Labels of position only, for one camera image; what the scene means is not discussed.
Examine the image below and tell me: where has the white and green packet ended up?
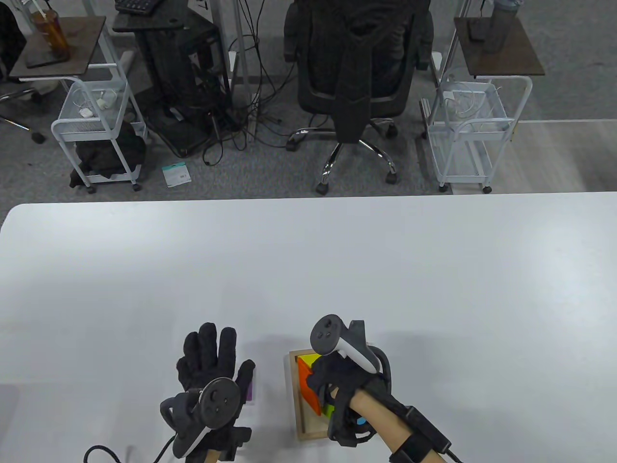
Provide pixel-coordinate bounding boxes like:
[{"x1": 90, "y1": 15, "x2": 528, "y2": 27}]
[{"x1": 161, "y1": 162, "x2": 192, "y2": 188}]

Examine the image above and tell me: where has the black jacket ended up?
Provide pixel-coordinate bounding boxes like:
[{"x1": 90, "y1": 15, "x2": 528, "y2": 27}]
[{"x1": 333, "y1": 0, "x2": 420, "y2": 143}]

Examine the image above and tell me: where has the black glove cable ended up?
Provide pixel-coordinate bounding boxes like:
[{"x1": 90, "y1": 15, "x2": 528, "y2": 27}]
[{"x1": 84, "y1": 434, "x2": 176, "y2": 463}]

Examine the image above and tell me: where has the orange parallelogram tangram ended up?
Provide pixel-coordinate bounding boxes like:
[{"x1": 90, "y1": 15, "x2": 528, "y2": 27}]
[{"x1": 297, "y1": 359, "x2": 322, "y2": 416}]

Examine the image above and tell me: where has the black computer stand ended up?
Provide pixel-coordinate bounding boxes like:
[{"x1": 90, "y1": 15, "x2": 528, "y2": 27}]
[{"x1": 113, "y1": 12, "x2": 232, "y2": 157}]

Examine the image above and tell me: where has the black keyboard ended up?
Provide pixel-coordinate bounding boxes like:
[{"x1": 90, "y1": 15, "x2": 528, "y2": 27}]
[{"x1": 115, "y1": 0, "x2": 164, "y2": 15}]

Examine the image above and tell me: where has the wooden square tangram tray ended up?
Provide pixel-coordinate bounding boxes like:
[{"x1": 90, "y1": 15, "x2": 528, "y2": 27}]
[{"x1": 289, "y1": 348, "x2": 381, "y2": 441}]

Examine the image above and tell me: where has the person's right hand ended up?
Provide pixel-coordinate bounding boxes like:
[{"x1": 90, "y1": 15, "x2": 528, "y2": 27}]
[{"x1": 307, "y1": 354, "x2": 386, "y2": 420}]

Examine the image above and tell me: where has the brown side table top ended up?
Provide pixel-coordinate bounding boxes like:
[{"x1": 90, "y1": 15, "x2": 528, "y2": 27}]
[
  {"x1": 453, "y1": 17, "x2": 545, "y2": 78},
  {"x1": 9, "y1": 16, "x2": 107, "y2": 80}
]

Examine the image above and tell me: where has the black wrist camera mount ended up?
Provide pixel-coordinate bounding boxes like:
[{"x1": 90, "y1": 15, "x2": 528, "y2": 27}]
[
  {"x1": 328, "y1": 386, "x2": 376, "y2": 447},
  {"x1": 212, "y1": 427, "x2": 252, "y2": 461}
]

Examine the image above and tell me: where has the black office chair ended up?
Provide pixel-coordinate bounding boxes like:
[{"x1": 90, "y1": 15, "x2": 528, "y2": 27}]
[{"x1": 284, "y1": 0, "x2": 434, "y2": 196}]

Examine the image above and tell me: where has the grey bottle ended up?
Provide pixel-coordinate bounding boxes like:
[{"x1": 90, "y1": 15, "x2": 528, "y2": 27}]
[{"x1": 483, "y1": 0, "x2": 519, "y2": 54}]

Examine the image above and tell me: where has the amber drink cup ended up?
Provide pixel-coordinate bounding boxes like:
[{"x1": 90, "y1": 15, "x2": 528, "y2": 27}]
[{"x1": 29, "y1": 7, "x2": 70, "y2": 61}]

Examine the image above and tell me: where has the black forearm strap box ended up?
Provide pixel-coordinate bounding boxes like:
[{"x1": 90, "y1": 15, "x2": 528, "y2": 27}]
[{"x1": 389, "y1": 405, "x2": 454, "y2": 463}]

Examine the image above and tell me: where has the person's left hand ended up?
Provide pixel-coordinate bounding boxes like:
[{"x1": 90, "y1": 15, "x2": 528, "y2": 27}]
[{"x1": 161, "y1": 322, "x2": 256, "y2": 459}]

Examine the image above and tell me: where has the white desk leg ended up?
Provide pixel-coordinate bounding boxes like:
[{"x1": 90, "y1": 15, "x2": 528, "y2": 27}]
[{"x1": 212, "y1": 0, "x2": 252, "y2": 140}]

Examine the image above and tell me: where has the black bag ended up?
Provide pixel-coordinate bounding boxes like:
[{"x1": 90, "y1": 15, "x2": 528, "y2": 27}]
[{"x1": 69, "y1": 121, "x2": 147, "y2": 189}]

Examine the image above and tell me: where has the person's right forearm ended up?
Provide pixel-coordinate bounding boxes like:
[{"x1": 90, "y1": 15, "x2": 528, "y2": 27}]
[{"x1": 349, "y1": 391, "x2": 434, "y2": 463}]

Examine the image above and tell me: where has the white wire cart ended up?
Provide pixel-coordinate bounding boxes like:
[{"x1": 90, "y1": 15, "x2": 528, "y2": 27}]
[
  {"x1": 51, "y1": 75, "x2": 148, "y2": 193},
  {"x1": 419, "y1": 68, "x2": 533, "y2": 193}
]

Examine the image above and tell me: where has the black and white controller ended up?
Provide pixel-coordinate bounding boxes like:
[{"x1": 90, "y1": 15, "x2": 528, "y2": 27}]
[
  {"x1": 160, "y1": 378, "x2": 241, "y2": 459},
  {"x1": 311, "y1": 315, "x2": 392, "y2": 386}
]

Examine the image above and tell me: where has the tangle of black cables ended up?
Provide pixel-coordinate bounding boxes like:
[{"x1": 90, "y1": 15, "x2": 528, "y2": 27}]
[{"x1": 202, "y1": 0, "x2": 299, "y2": 167}]

